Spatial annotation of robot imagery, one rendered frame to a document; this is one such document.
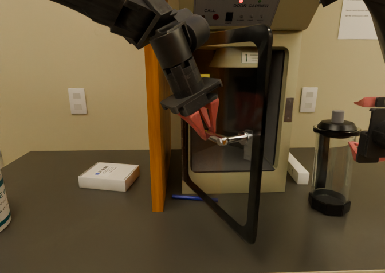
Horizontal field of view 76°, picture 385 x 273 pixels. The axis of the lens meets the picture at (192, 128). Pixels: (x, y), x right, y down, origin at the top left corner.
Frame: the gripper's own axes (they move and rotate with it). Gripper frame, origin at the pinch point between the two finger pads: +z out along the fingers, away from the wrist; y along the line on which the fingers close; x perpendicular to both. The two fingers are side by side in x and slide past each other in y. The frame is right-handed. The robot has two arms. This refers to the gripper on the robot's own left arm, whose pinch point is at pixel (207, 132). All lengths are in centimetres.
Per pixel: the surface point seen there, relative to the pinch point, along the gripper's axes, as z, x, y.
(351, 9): 6, -30, -94
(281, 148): 23.7, -9.5, -23.5
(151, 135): 1.5, -17.1, 7.0
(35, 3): -45, -86, 11
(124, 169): 16.4, -39.7, 16.9
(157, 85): -8.8, -16.3, 0.3
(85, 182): 13, -40, 29
